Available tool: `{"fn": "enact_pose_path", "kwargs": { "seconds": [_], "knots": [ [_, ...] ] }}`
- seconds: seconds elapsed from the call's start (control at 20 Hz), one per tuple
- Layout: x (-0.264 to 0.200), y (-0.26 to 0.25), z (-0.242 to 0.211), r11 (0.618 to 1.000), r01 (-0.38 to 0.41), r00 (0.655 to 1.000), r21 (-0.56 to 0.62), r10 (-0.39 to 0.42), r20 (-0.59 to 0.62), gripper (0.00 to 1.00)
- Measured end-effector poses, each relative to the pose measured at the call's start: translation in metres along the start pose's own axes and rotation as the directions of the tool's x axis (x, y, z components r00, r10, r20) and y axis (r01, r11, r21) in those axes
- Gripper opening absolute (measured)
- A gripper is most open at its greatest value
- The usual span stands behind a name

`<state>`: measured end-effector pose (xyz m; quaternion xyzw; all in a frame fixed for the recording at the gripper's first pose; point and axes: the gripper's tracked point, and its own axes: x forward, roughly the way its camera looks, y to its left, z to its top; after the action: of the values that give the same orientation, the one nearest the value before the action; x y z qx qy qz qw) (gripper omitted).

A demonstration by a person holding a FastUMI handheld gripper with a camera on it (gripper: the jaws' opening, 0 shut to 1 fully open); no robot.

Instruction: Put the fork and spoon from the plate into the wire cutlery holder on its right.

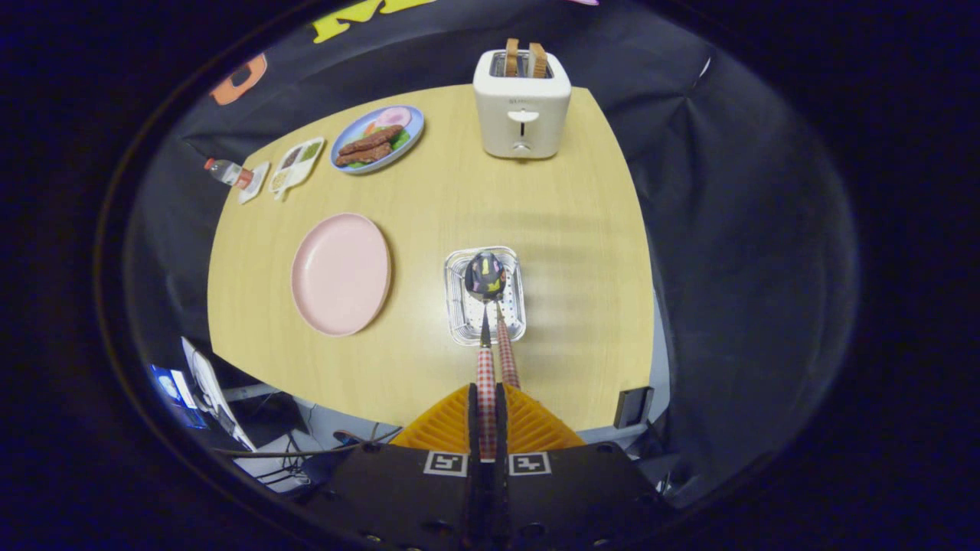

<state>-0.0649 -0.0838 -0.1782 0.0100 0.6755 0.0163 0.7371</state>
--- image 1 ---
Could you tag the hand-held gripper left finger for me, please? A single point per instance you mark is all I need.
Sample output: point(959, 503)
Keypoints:
point(473, 428)

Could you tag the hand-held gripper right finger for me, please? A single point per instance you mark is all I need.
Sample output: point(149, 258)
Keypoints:
point(501, 428)

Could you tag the clear plastic basket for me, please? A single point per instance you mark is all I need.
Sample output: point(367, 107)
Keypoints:
point(462, 321)

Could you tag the black table clamp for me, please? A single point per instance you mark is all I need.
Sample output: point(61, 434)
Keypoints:
point(632, 407)

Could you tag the pink plate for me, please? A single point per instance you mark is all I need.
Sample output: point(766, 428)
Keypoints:
point(341, 275)

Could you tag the white curved object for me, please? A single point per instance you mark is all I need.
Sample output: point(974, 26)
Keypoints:
point(207, 383)

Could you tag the brown sausage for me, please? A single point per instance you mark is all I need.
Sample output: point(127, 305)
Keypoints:
point(371, 139)
point(361, 155)

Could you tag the green lettuce leaf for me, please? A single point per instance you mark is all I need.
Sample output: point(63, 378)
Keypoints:
point(401, 140)

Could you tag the white toaster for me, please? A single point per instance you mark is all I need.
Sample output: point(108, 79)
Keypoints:
point(498, 130)

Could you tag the blue plate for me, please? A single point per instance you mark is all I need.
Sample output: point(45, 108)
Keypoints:
point(414, 135)

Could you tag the lit blue screen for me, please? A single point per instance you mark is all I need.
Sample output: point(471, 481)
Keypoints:
point(172, 390)

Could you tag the white divided snack tray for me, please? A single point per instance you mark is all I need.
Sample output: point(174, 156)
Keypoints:
point(295, 164)

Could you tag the white square coaster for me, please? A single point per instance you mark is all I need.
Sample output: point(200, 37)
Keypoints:
point(257, 191)

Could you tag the pink ham slice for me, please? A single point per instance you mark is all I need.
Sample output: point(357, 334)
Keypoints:
point(394, 117)

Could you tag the clear water bottle red label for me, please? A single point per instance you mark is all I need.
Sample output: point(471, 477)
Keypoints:
point(226, 172)

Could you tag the toast bread slice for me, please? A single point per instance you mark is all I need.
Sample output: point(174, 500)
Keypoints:
point(538, 61)
point(511, 57)

